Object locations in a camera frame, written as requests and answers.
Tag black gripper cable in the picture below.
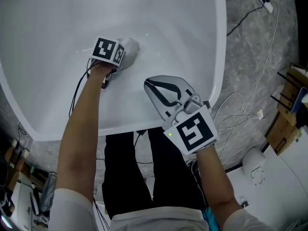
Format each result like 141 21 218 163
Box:
68 58 97 119

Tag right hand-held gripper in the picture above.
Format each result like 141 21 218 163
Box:
143 75 219 156

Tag open cardboard box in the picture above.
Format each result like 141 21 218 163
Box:
276 65 308 127

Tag black furniture piece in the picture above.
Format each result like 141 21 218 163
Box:
295 0 308 64

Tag white side table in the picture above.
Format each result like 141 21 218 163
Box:
11 181 52 231

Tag person's right forearm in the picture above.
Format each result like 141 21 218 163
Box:
196 144 243 218

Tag grey fabric bag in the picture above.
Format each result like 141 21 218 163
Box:
38 172 57 214

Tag white power strip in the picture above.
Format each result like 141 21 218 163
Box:
256 0 274 13

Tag white cabinet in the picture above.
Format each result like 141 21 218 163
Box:
226 126 308 231

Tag white bathtub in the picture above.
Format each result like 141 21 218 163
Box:
0 0 228 141

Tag blue and white flat box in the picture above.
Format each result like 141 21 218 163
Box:
290 87 308 114

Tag white fluffy cleaning mitt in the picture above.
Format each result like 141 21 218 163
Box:
117 37 141 71

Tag printed brown cardboard box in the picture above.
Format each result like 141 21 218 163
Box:
266 114 301 156

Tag long white cable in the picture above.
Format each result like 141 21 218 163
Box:
213 0 281 154

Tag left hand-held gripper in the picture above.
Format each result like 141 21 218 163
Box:
90 36 126 73

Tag person's left forearm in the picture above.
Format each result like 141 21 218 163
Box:
54 64 116 203

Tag white rounded device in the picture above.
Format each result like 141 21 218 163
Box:
242 147 267 186

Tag blue screen device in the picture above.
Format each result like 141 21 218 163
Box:
202 207 221 231

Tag black router with antennas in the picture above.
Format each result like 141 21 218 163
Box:
270 71 301 107

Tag person's white shirt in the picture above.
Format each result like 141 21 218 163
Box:
49 188 277 231

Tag person's black trousers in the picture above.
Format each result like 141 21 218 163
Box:
102 128 207 220

